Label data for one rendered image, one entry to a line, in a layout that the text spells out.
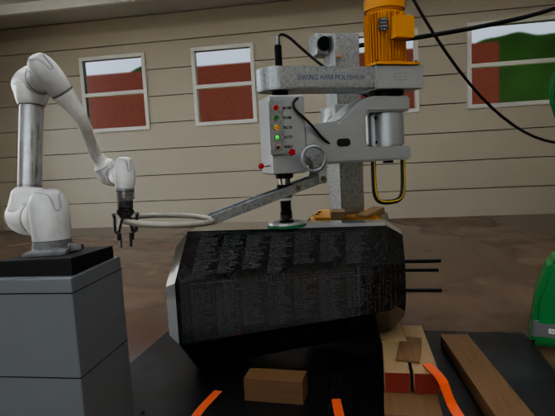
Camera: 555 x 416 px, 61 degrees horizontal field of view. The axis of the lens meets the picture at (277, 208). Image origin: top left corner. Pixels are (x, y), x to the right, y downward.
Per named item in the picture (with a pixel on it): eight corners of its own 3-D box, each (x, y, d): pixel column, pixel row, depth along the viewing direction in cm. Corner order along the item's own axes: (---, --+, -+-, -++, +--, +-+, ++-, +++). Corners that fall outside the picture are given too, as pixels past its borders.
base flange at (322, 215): (318, 215, 379) (318, 208, 379) (380, 213, 369) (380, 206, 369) (310, 223, 332) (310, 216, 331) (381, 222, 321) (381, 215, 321)
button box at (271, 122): (283, 154, 253) (281, 100, 250) (285, 153, 251) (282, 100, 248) (269, 154, 251) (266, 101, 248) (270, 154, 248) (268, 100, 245)
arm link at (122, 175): (139, 188, 233) (127, 187, 242) (139, 157, 232) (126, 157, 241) (119, 189, 226) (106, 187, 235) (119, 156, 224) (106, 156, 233)
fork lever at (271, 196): (317, 179, 281) (315, 172, 280) (330, 181, 263) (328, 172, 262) (209, 221, 264) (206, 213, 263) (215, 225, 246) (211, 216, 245)
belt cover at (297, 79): (400, 100, 296) (399, 73, 294) (424, 94, 272) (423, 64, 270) (252, 102, 268) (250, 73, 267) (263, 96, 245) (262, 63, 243)
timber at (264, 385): (244, 400, 235) (243, 377, 234) (251, 389, 247) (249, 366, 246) (303, 405, 228) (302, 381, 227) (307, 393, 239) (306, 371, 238)
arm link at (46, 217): (41, 243, 189) (36, 188, 188) (21, 242, 201) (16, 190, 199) (79, 238, 202) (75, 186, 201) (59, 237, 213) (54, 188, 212)
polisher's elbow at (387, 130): (365, 148, 289) (364, 115, 287) (394, 146, 294) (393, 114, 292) (380, 146, 271) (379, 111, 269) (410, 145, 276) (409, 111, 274)
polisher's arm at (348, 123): (394, 176, 297) (391, 96, 292) (415, 177, 275) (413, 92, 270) (283, 183, 276) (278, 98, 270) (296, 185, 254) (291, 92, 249)
